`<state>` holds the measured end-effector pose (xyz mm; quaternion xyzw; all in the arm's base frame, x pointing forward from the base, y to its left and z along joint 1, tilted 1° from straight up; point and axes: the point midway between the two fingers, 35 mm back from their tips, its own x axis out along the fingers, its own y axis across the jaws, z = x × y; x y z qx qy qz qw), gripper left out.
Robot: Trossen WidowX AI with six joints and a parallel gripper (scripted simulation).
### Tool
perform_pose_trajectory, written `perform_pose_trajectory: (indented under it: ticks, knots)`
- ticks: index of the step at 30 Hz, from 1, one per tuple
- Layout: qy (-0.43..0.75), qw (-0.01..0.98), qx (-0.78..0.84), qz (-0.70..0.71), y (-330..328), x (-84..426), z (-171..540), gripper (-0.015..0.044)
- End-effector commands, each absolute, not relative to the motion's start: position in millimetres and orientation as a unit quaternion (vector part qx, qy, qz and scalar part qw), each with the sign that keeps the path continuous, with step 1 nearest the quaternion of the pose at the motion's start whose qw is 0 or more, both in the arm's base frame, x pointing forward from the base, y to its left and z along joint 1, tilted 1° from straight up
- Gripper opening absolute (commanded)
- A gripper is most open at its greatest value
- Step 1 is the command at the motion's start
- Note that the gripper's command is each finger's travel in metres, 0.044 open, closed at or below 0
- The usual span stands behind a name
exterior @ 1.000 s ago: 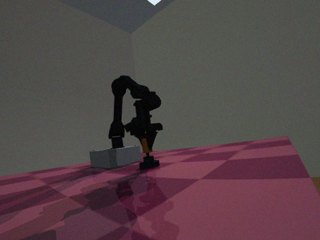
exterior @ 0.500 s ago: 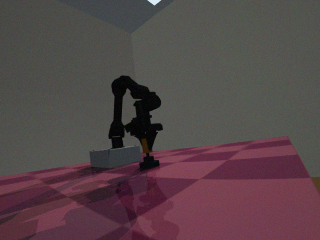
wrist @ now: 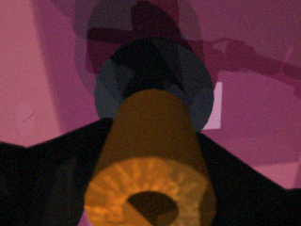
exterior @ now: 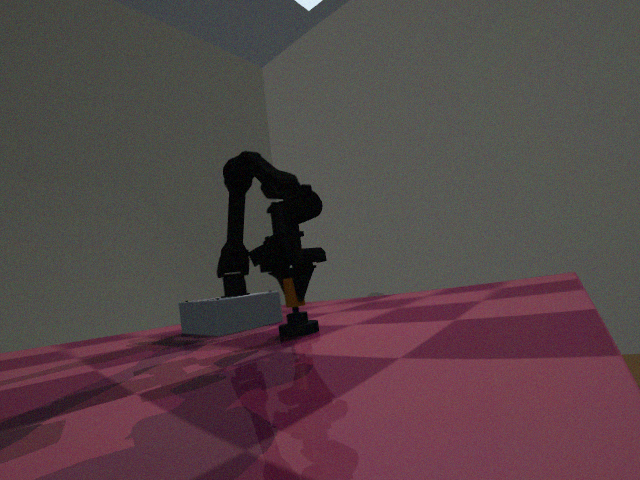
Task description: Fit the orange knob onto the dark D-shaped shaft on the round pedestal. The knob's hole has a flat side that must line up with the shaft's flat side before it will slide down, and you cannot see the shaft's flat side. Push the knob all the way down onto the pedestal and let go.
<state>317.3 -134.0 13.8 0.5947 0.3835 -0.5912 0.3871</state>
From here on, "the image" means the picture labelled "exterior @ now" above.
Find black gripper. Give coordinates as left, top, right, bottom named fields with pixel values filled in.
left=260, top=226, right=327, bottom=301

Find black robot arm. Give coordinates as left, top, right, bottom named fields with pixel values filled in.
left=217, top=151, right=322, bottom=298

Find orange cylinder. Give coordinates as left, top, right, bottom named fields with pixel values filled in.
left=282, top=278, right=305, bottom=308

